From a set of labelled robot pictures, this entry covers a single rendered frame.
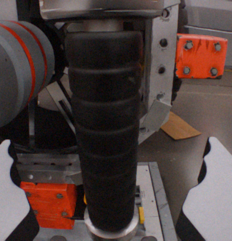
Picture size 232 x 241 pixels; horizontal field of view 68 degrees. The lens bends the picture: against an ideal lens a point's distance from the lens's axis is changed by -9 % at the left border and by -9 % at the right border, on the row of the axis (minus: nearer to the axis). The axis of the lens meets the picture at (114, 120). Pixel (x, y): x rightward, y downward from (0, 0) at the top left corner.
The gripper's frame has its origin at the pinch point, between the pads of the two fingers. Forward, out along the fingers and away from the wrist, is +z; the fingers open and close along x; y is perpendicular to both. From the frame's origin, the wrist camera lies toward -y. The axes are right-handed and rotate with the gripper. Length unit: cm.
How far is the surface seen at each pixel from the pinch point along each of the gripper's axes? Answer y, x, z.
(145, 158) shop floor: 83, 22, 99
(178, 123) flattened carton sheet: 82, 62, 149
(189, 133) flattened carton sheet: 82, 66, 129
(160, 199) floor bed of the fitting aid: 75, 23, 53
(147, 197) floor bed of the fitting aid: 75, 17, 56
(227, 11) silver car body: -15, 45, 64
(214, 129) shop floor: 83, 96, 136
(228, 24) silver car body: -10, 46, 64
